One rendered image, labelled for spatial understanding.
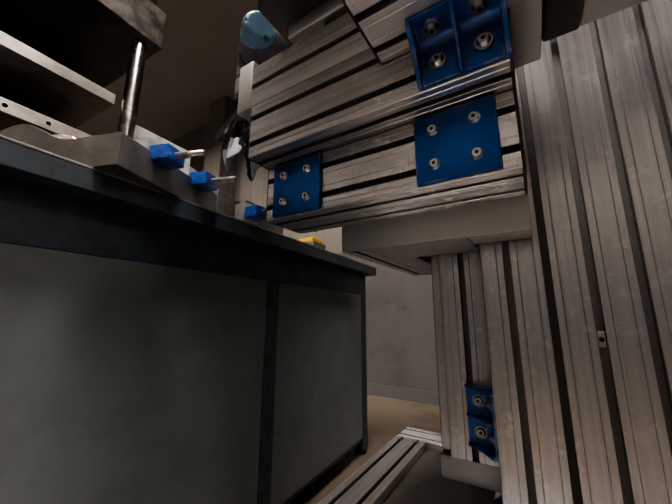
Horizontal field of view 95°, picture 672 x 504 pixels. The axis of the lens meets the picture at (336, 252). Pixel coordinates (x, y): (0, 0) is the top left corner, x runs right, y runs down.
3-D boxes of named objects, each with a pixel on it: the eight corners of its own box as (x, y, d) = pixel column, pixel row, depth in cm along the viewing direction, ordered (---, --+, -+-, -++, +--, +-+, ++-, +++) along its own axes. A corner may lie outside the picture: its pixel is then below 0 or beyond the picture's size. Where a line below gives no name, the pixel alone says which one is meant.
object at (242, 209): (285, 221, 75) (286, 200, 76) (271, 215, 71) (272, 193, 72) (249, 229, 82) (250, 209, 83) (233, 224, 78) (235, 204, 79)
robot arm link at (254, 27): (292, 18, 73) (282, 50, 83) (242, 1, 69) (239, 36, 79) (290, 49, 72) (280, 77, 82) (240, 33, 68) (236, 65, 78)
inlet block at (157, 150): (211, 173, 56) (214, 146, 57) (193, 160, 51) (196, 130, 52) (149, 179, 59) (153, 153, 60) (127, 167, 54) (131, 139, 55)
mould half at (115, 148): (215, 216, 72) (219, 172, 74) (116, 164, 47) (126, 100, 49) (46, 228, 82) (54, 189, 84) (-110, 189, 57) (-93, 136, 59)
